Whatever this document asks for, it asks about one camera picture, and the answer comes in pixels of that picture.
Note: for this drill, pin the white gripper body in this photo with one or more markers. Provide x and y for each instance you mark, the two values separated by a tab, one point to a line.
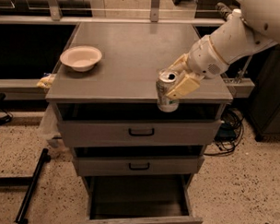
204	60

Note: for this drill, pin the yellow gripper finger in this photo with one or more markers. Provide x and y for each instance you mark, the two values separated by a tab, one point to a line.
187	82
180	64

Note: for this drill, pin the silver 7up soda can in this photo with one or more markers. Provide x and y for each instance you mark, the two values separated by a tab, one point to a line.
165	80

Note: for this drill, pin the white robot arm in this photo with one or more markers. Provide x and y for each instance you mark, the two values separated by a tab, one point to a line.
249	29

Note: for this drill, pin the grey drawer cabinet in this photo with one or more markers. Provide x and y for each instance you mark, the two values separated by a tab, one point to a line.
133	54

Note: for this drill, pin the grey top drawer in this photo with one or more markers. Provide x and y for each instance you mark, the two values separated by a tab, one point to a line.
136	124

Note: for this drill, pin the grey drawer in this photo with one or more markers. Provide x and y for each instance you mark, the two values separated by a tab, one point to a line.
121	161
155	199
136	124

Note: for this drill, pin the grey middle drawer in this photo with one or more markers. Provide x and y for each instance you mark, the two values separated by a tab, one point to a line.
121	161

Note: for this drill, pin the grey bottom drawer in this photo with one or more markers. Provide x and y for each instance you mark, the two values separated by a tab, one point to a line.
155	199

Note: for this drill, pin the white power strip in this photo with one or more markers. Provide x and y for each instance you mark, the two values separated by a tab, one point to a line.
227	13

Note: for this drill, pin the dark cabinet at right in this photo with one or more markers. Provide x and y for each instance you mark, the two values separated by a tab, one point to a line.
263	105

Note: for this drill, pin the white paper bowl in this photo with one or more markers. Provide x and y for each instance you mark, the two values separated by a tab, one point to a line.
81	58

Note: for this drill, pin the yellow crumpled wrapper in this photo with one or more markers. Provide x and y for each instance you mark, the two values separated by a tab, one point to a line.
46	82

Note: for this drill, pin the clear plastic bag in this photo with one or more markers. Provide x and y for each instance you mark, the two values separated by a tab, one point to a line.
48	127

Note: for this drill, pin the black floor bar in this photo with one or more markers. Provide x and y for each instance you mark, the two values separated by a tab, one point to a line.
21	215

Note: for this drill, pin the grey metal frame rail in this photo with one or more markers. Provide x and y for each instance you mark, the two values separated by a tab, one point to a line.
26	89

